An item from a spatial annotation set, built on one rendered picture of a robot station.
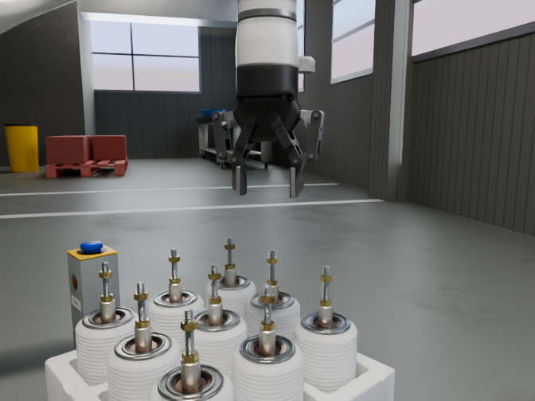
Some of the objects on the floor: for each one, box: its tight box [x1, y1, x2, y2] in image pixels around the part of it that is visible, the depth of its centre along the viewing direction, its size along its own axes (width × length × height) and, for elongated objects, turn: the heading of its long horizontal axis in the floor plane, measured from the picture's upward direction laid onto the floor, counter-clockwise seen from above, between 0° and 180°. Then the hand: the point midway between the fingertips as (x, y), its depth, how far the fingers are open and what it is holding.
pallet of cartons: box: [45, 135, 128, 178], centre depth 560 cm, size 127×88×46 cm
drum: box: [3, 124, 39, 173], centre depth 570 cm, size 39×39×61 cm
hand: (267, 185), depth 54 cm, fingers open, 6 cm apart
